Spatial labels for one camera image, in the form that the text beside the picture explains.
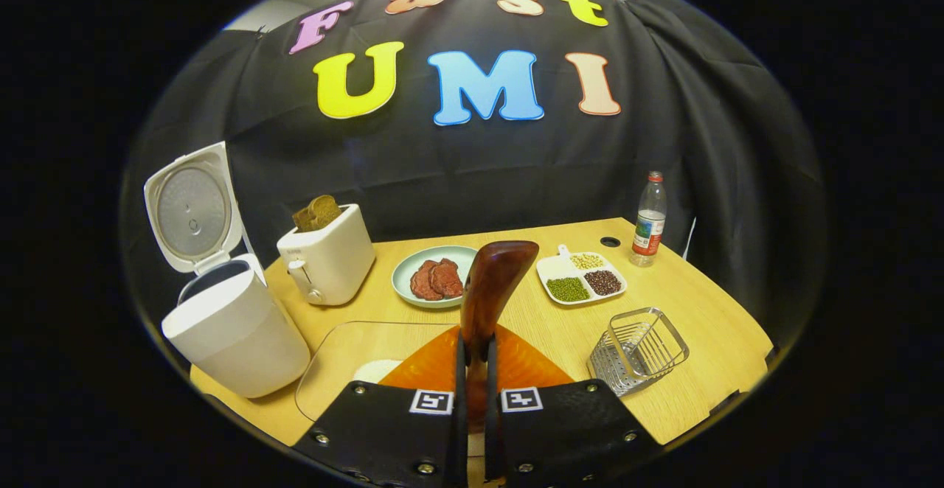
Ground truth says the black backdrop cloth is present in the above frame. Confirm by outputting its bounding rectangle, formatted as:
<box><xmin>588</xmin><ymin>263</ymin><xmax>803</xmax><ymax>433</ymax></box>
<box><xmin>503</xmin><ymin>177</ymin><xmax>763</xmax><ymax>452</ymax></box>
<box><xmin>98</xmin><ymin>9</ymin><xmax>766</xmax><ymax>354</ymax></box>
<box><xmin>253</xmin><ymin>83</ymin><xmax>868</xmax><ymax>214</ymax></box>
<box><xmin>122</xmin><ymin>0</ymin><xmax>827</xmax><ymax>349</ymax></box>

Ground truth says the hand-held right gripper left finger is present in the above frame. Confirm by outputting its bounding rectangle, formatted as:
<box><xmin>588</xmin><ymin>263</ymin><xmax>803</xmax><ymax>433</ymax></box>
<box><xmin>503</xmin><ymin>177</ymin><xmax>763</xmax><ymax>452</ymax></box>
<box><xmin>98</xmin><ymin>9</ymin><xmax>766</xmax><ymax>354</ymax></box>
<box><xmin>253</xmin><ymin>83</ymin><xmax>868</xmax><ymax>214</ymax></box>
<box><xmin>291</xmin><ymin>324</ymin><xmax>469</xmax><ymax>488</ymax></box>

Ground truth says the clear glass tray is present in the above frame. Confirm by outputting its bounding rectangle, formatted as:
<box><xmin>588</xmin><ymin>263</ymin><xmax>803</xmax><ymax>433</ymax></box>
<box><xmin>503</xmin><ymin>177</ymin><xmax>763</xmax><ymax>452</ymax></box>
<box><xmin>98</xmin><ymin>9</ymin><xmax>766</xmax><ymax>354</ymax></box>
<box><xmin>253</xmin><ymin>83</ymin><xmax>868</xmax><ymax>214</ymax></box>
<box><xmin>295</xmin><ymin>321</ymin><xmax>462</xmax><ymax>422</ymax></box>

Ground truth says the pile of green beans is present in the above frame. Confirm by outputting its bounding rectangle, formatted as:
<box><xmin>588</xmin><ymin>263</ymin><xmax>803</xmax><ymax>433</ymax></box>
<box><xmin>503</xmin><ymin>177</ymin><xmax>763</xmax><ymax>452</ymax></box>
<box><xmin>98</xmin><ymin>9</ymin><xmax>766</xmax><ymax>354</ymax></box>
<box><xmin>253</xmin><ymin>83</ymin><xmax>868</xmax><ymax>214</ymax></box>
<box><xmin>546</xmin><ymin>277</ymin><xmax>591</xmax><ymax>302</ymax></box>

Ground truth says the brown meat slice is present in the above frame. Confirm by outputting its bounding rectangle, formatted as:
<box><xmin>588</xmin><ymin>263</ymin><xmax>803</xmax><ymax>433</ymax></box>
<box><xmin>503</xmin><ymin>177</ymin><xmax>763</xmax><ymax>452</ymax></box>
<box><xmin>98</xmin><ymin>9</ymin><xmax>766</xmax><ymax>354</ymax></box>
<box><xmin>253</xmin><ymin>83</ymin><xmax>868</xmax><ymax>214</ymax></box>
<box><xmin>410</xmin><ymin>259</ymin><xmax>443</xmax><ymax>301</ymax></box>
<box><xmin>430</xmin><ymin>258</ymin><xmax>464</xmax><ymax>299</ymax></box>

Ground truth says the white divided dish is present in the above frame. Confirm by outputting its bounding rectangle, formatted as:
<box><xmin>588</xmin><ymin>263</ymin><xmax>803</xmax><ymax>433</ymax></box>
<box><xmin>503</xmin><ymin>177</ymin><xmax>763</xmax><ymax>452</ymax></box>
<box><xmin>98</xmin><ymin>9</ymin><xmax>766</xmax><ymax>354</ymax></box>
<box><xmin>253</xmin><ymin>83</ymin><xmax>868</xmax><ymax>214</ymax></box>
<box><xmin>536</xmin><ymin>245</ymin><xmax>628</xmax><ymax>306</ymax></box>

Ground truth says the clear plastic water bottle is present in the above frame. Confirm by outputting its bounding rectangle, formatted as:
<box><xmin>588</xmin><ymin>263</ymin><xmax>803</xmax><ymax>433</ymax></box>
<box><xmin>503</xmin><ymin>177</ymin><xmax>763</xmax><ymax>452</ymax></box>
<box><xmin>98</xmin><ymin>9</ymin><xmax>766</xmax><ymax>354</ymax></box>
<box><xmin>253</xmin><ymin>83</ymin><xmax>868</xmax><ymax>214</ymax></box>
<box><xmin>631</xmin><ymin>171</ymin><xmax>668</xmax><ymax>268</ymax></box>

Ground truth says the white rice cooker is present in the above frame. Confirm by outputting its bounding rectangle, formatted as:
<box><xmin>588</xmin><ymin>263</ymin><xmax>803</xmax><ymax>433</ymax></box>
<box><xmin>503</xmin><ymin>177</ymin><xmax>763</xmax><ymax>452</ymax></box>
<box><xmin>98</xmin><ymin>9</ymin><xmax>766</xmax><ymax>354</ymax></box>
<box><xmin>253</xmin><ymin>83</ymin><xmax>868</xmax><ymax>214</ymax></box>
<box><xmin>144</xmin><ymin>142</ymin><xmax>312</xmax><ymax>399</ymax></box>

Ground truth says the pile of dark red beans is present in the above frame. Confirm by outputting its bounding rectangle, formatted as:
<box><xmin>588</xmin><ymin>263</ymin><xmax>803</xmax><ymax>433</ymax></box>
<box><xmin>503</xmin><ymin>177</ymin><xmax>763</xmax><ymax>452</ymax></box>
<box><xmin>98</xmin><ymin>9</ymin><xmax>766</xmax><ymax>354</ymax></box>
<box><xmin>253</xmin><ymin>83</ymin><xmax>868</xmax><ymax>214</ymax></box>
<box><xmin>584</xmin><ymin>270</ymin><xmax>622</xmax><ymax>296</ymax></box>

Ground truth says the pale green plate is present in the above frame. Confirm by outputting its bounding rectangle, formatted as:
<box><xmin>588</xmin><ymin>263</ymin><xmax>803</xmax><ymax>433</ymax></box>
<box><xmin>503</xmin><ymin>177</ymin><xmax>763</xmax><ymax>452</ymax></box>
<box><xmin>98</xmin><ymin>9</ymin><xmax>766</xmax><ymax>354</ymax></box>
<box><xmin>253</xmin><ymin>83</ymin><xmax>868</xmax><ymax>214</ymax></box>
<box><xmin>391</xmin><ymin>245</ymin><xmax>480</xmax><ymax>309</ymax></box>

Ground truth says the white toaster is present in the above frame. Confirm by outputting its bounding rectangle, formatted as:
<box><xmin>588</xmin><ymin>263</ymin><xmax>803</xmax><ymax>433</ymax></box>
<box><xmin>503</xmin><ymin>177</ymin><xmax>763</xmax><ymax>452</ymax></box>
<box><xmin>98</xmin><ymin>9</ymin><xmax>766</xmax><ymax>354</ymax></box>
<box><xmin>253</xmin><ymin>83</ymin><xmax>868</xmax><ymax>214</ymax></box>
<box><xmin>277</xmin><ymin>204</ymin><xmax>375</xmax><ymax>307</ymax></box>

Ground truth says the metal wire chopstick holder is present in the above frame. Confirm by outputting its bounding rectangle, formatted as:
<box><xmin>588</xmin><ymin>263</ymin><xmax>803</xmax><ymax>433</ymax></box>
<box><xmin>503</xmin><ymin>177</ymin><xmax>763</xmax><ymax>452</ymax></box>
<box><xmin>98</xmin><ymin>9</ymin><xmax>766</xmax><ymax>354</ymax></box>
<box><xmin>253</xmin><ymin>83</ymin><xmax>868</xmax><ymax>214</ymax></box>
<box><xmin>588</xmin><ymin>307</ymin><xmax>690</xmax><ymax>398</ymax></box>

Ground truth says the brown wooden spoon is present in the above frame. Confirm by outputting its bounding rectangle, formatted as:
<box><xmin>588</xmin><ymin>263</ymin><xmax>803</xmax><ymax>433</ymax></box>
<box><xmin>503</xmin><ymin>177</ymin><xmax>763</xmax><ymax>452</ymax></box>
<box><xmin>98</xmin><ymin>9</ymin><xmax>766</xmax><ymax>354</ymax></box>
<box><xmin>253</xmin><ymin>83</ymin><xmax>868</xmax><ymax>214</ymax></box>
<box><xmin>459</xmin><ymin>240</ymin><xmax>541</xmax><ymax>436</ymax></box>

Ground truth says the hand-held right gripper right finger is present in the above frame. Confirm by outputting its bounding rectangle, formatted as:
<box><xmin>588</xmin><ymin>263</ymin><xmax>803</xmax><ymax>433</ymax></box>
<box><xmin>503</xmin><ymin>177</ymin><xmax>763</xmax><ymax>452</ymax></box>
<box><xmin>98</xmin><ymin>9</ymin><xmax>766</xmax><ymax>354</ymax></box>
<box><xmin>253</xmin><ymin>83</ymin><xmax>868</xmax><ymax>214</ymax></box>
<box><xmin>483</xmin><ymin>324</ymin><xmax>664</xmax><ymax>488</ymax></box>

